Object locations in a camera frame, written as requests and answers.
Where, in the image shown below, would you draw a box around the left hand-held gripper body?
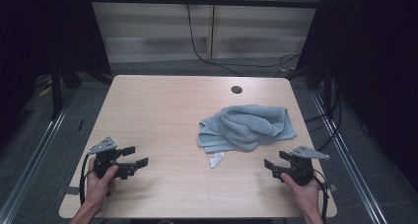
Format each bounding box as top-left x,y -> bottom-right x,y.
88,136 -> 139,181

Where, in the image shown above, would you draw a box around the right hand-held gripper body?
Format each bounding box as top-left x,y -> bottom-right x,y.
271,145 -> 330,187

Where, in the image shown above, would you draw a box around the grey-blue towel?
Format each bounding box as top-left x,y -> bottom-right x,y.
196,104 -> 299,170

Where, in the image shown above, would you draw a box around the person's right hand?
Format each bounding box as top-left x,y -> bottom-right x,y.
280,172 -> 322,215

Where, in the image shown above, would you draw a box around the person's left hand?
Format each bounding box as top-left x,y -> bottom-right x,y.
85,156 -> 119,212

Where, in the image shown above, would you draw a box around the grey tape strip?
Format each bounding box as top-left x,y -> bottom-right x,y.
55,186 -> 82,196
319,183 -> 339,193

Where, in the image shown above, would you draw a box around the yellow floor item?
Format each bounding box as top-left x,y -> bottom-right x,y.
37,86 -> 53,98

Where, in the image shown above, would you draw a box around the black curtain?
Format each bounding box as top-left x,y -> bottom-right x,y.
296,0 -> 418,193
0,0 -> 112,153

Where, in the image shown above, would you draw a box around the black horizontal bar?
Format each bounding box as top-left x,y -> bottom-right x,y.
88,0 -> 322,10

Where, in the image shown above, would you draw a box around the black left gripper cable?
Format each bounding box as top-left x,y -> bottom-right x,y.
79,152 -> 97,206

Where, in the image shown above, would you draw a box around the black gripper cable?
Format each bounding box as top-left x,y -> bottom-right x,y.
312,169 -> 330,224
79,152 -> 97,206

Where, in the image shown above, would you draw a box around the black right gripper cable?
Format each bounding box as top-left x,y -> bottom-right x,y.
312,169 -> 330,224

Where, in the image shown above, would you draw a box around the metal floor rail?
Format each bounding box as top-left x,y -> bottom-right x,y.
0,94 -> 79,224
310,90 -> 389,224

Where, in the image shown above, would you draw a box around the black floor cables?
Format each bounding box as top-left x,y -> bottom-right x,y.
303,80 -> 343,153

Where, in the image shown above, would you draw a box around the black stand post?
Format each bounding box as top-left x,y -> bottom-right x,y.
322,64 -> 334,115
49,63 -> 64,121

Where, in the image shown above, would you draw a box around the long black wall cable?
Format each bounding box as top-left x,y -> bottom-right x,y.
185,0 -> 302,78

